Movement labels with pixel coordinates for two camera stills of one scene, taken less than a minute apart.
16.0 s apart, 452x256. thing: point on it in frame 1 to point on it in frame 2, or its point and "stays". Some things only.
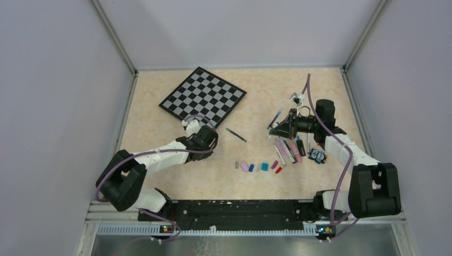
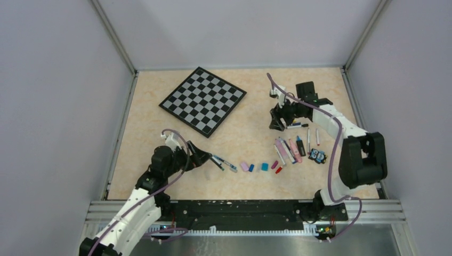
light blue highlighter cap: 265,166 stays
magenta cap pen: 308,151 stays
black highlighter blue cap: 300,146 stays
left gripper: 205,156 to 199,156
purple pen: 295,160 stays
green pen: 233,133 to 217,163
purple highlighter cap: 244,166 stays
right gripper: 283,129 to 281,112
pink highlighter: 296,151 stays
